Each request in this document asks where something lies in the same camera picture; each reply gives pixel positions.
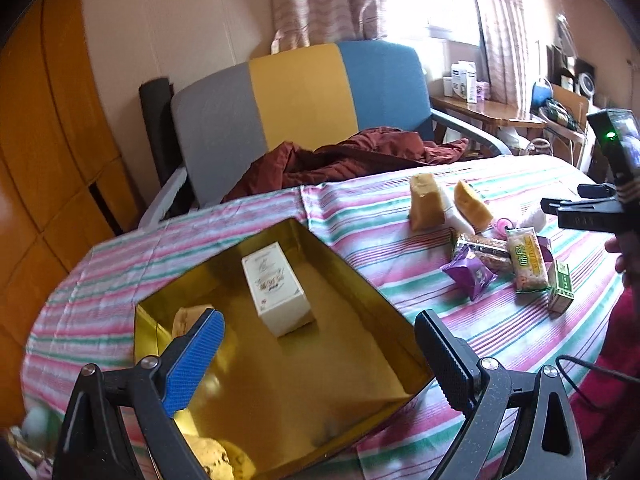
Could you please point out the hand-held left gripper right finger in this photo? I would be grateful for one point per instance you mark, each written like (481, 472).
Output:
(445, 357)

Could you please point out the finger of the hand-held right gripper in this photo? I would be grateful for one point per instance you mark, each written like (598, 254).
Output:
(585, 217)
(595, 190)

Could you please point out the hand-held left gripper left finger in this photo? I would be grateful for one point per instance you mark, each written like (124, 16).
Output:
(192, 360)

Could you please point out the white plastic ball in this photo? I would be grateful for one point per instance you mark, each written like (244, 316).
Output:
(531, 219)

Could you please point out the yellow-striped rice cracker packet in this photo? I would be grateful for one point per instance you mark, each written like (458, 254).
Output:
(527, 260)

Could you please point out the pink jelly cup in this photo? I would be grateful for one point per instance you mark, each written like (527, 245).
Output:
(501, 227)

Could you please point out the purple snack packet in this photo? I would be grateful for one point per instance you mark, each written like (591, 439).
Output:
(471, 272)

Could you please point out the green-edged clear cake packet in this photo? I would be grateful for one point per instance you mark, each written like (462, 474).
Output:
(487, 250)

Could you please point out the gold tin box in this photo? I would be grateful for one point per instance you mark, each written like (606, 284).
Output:
(310, 360)

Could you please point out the large sponge cake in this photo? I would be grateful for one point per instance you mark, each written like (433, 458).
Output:
(426, 205)

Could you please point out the person's right hand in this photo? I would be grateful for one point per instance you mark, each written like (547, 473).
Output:
(616, 252)

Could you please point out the wrapped flaky pastry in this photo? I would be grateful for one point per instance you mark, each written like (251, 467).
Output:
(187, 320)

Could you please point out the small purple candy packet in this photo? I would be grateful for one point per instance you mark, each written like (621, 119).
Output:
(546, 249)

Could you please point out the cardboard box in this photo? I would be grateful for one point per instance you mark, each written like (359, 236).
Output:
(570, 105)

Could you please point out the small green box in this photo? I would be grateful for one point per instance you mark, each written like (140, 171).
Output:
(561, 287)

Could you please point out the blue round container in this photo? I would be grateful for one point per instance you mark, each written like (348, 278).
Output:
(541, 94)

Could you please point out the yellow snack packet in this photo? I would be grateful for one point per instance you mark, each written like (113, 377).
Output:
(215, 457)

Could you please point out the white printed carton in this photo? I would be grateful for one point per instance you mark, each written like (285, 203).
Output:
(280, 290)

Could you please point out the small wrapped sponge cake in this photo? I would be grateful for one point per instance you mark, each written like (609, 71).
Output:
(472, 207)

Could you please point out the person's red clothing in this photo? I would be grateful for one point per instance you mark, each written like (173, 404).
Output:
(620, 340)

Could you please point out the pale wrapped stick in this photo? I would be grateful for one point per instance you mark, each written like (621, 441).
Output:
(456, 215)

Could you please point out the wooden side table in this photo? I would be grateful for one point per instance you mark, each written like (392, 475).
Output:
(485, 112)

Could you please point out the patterned pink curtain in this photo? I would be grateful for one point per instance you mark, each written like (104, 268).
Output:
(325, 0)
(500, 35)

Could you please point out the white product boxes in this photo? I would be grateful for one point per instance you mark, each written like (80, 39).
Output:
(464, 82)

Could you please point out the maroon jacket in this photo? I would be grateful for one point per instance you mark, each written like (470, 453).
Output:
(350, 160)

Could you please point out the black rolled mat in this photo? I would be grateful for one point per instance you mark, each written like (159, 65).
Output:
(155, 125)

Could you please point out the wooden wardrobe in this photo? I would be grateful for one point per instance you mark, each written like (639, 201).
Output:
(50, 135)

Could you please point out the grey yellow blue sofa chair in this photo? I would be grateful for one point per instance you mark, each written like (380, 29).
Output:
(300, 105)

